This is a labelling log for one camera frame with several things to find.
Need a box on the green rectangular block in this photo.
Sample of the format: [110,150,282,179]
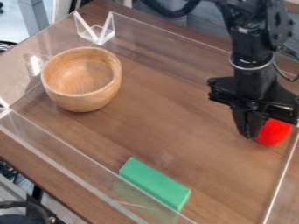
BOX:
[119,157,193,212]

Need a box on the black cable lower left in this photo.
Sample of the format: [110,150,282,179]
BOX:
[0,200,52,224]

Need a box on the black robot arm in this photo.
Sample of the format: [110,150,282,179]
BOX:
[207,0,299,138]

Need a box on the black clamp under table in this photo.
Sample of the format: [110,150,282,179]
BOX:
[26,185,67,224]

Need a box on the clear acrylic corner bracket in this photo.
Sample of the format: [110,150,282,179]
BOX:
[74,10,115,46]

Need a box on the wooden bowl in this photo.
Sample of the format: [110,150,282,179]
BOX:
[42,47,122,112]

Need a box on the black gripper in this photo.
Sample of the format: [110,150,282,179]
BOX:
[207,66,299,139]

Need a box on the red fruit with green leaf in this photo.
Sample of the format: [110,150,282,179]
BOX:
[257,118,293,146]

